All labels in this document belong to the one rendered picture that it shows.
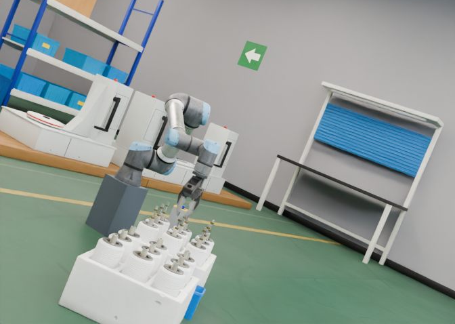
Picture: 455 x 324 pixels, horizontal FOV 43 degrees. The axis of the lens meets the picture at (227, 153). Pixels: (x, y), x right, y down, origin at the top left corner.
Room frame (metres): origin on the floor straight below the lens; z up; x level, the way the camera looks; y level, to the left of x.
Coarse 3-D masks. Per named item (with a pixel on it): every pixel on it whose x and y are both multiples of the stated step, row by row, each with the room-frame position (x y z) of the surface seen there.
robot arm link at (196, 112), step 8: (192, 104) 2.91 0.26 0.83; (200, 104) 2.93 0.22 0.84; (208, 104) 2.97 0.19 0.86; (184, 112) 2.90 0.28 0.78; (192, 112) 2.91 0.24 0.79; (200, 112) 2.92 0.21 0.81; (208, 112) 2.94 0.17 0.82; (184, 120) 2.96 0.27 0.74; (192, 120) 2.94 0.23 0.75; (200, 120) 2.94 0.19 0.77; (192, 128) 3.06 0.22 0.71; (168, 144) 3.09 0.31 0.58; (160, 152) 3.13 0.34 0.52; (168, 152) 3.10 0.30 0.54; (176, 152) 3.11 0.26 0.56; (160, 160) 3.13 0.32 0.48; (168, 160) 3.13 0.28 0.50; (176, 160) 3.20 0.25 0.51; (152, 168) 3.15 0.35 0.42; (160, 168) 3.16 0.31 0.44; (168, 168) 3.17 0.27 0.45
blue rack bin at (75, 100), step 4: (64, 88) 7.89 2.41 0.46; (72, 92) 7.78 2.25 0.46; (76, 92) 8.30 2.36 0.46; (68, 96) 7.82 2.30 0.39; (72, 96) 7.79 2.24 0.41; (76, 96) 7.83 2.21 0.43; (80, 96) 7.87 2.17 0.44; (84, 96) 7.93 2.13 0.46; (68, 100) 7.80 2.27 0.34; (72, 100) 7.81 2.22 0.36; (76, 100) 7.85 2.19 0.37; (80, 100) 7.90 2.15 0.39; (84, 100) 7.96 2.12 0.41; (64, 104) 7.84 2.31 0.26; (68, 104) 7.79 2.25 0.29; (72, 104) 7.83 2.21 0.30; (76, 104) 7.88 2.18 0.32; (80, 104) 7.92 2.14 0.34; (76, 108) 7.90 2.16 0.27; (80, 108) 7.95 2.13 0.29
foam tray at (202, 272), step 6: (180, 252) 2.58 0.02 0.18; (168, 258) 2.45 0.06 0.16; (210, 258) 2.71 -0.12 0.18; (204, 264) 2.55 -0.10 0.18; (210, 264) 2.61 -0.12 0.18; (198, 270) 2.44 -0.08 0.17; (204, 270) 2.44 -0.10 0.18; (210, 270) 2.81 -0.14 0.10; (198, 276) 2.44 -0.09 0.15; (204, 276) 2.55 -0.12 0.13; (198, 282) 2.44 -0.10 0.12; (204, 282) 2.76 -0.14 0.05
